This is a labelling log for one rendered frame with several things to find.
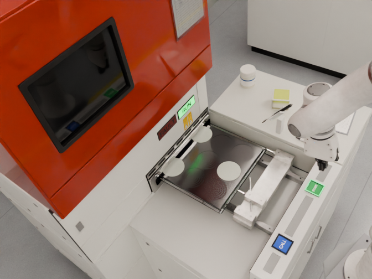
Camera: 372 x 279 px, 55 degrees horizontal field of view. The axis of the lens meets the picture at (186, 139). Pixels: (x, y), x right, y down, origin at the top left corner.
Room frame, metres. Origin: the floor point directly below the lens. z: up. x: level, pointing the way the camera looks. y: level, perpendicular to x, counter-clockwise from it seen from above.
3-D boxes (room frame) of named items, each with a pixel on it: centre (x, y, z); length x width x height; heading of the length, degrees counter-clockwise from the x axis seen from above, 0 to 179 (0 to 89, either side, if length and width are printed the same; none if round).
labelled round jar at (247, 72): (1.29, -0.34, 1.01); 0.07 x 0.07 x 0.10
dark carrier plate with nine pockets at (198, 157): (0.93, -0.08, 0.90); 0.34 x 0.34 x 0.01; 46
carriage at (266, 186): (0.76, -0.28, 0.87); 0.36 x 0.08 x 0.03; 136
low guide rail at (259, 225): (0.75, -0.09, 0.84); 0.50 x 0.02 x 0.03; 46
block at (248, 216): (0.65, -0.17, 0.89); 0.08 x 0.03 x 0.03; 46
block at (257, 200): (0.71, -0.22, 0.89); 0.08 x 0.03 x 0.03; 46
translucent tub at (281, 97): (1.11, -0.45, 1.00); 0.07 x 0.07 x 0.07; 69
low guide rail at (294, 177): (0.94, -0.28, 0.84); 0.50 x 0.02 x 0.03; 46
